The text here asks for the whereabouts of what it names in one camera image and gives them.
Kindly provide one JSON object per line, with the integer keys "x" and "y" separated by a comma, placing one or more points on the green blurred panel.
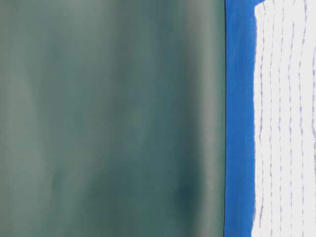
{"x": 112, "y": 118}

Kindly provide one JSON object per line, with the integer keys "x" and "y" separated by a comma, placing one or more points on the blue striped white towel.
{"x": 284, "y": 98}

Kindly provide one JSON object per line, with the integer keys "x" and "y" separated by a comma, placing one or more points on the blue table cloth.
{"x": 240, "y": 167}

